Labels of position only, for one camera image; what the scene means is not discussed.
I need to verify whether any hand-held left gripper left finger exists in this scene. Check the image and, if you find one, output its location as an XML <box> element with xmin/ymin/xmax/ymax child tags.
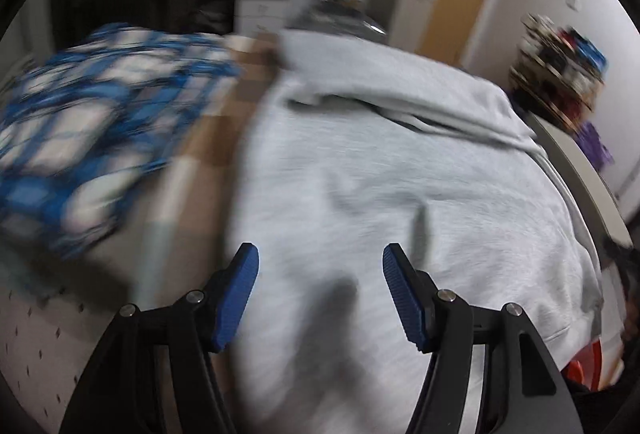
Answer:
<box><xmin>59</xmin><ymin>242</ymin><xmax>261</xmax><ymax>434</ymax></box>

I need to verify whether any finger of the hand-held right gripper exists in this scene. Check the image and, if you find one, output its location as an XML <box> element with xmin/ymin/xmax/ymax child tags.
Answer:
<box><xmin>602</xmin><ymin>236</ymin><xmax>640</xmax><ymax>265</ymax></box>

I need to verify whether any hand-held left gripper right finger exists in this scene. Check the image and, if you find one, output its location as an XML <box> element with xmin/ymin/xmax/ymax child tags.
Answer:
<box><xmin>382</xmin><ymin>243</ymin><xmax>583</xmax><ymax>434</ymax></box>

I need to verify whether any grey hoodie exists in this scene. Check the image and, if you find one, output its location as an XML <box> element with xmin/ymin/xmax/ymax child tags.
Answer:
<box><xmin>220</xmin><ymin>30</ymin><xmax>603</xmax><ymax>434</ymax></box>

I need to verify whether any grey bed footboard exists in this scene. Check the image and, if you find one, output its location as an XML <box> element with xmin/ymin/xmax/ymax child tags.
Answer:
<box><xmin>525</xmin><ymin>111</ymin><xmax>633</xmax><ymax>247</ymax></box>

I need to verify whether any purple bag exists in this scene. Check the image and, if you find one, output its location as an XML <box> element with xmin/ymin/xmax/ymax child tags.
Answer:
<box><xmin>575</xmin><ymin>121</ymin><xmax>613</xmax><ymax>169</ymax></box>

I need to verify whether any red basin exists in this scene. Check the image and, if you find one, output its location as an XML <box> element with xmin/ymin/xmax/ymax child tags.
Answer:
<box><xmin>562</xmin><ymin>339</ymin><xmax>603</xmax><ymax>390</ymax></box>

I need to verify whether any checkered bed sheet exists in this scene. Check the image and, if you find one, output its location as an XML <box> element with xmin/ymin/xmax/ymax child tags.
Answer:
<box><xmin>65</xmin><ymin>36</ymin><xmax>286</xmax><ymax>434</ymax></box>

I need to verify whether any shoe rack with shoes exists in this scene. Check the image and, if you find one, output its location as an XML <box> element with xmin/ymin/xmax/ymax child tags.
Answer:
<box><xmin>510</xmin><ymin>14</ymin><xmax>608</xmax><ymax>129</ymax></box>

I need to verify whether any white perforated panel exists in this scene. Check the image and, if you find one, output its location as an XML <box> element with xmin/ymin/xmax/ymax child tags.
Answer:
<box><xmin>0</xmin><ymin>284</ymin><xmax>151</xmax><ymax>434</ymax></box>

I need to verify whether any blue plaid quilt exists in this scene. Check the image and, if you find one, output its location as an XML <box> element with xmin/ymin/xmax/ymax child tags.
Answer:
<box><xmin>0</xmin><ymin>24</ymin><xmax>241</xmax><ymax>259</ymax></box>

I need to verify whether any white suitcase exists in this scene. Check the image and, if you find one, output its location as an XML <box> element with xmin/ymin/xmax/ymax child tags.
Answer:
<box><xmin>372</xmin><ymin>0</ymin><xmax>441</xmax><ymax>54</ymax></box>

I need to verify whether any silver suitcase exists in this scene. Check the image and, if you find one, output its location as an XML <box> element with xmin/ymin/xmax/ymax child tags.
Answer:
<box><xmin>295</xmin><ymin>0</ymin><xmax>388</xmax><ymax>39</ymax></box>

